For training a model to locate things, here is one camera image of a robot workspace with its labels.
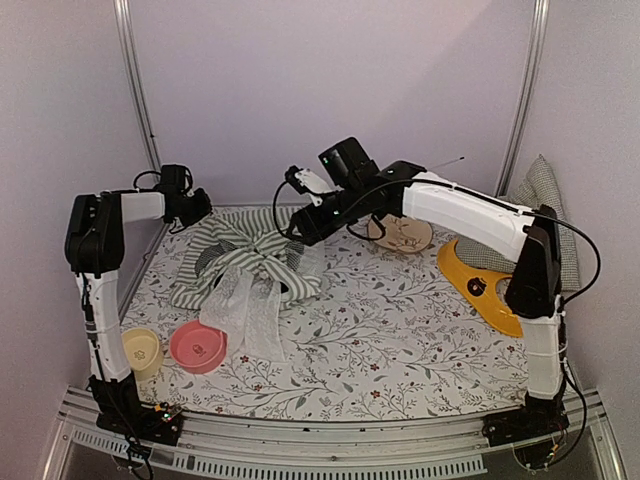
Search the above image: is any aluminium frame post left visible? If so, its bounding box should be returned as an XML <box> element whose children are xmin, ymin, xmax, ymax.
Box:
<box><xmin>113</xmin><ymin>0</ymin><xmax>162</xmax><ymax>171</ymax></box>

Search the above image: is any cream pet bowl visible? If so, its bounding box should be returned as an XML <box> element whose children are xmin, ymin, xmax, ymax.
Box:
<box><xmin>122</xmin><ymin>328</ymin><xmax>164</xmax><ymax>382</ymax></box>

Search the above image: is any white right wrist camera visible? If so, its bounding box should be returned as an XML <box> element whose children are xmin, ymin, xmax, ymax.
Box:
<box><xmin>284</xmin><ymin>166</ymin><xmax>335</xmax><ymax>207</ymax></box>

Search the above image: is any front aluminium rail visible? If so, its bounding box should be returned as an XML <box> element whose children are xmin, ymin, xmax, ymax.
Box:
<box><xmin>43</xmin><ymin>388</ymin><xmax>627</xmax><ymax>479</ymax></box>

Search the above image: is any aluminium frame post right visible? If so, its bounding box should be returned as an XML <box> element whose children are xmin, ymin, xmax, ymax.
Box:
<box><xmin>495</xmin><ymin>0</ymin><xmax>550</xmax><ymax>196</ymax></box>

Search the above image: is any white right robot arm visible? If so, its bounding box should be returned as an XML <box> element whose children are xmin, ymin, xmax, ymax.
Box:
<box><xmin>284</xmin><ymin>137</ymin><xmax>566</xmax><ymax>436</ymax></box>

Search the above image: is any yellow double pet bowl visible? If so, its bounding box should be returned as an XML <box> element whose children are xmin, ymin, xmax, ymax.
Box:
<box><xmin>437</xmin><ymin>239</ymin><xmax>523</xmax><ymax>338</ymax></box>

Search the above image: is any pink pet bowl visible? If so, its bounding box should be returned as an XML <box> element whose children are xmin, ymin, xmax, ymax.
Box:
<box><xmin>169</xmin><ymin>320</ymin><xmax>227</xmax><ymax>375</ymax></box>

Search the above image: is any green striped pet tent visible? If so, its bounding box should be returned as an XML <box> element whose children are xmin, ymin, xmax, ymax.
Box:
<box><xmin>170</xmin><ymin>207</ymin><xmax>325</xmax><ymax>363</ymax></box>

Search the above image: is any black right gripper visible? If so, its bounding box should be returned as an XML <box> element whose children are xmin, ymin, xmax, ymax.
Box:
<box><xmin>287</xmin><ymin>183</ymin><xmax>367</xmax><ymax>247</ymax></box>

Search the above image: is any green checked cushion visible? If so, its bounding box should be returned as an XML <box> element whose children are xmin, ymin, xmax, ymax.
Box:
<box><xmin>455</xmin><ymin>155</ymin><xmax>581</xmax><ymax>292</ymax></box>

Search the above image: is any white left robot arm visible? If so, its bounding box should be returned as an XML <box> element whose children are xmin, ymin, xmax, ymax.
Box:
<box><xmin>64</xmin><ymin>164</ymin><xmax>212</xmax><ymax>434</ymax></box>

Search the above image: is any aluminium frame post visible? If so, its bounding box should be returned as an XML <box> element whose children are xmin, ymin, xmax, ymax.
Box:
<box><xmin>113</xmin><ymin>0</ymin><xmax>162</xmax><ymax>171</ymax></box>
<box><xmin>495</xmin><ymin>0</ymin><xmax>550</xmax><ymax>196</ymax></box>

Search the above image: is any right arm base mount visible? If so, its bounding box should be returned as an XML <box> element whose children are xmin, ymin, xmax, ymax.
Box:
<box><xmin>481</xmin><ymin>406</ymin><xmax>569</xmax><ymax>447</ymax></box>

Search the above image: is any round wooden floral plate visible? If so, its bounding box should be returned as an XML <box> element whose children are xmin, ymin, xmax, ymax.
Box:
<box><xmin>367</xmin><ymin>215</ymin><xmax>433</xmax><ymax>254</ymax></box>

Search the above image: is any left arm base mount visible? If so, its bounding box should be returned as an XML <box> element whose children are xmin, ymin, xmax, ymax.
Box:
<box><xmin>94</xmin><ymin>382</ymin><xmax>183</xmax><ymax>446</ymax></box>

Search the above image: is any floral table mat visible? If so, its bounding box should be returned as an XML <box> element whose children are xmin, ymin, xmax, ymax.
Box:
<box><xmin>123</xmin><ymin>220</ymin><xmax>528</xmax><ymax>421</ymax></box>

